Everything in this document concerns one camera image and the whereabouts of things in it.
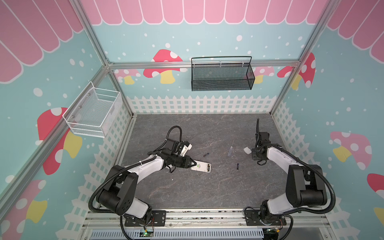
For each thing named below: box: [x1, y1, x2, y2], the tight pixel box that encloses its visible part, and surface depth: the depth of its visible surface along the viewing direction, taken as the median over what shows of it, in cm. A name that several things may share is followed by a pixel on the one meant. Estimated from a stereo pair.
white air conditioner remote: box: [190, 160, 212, 173], surface depth 89 cm
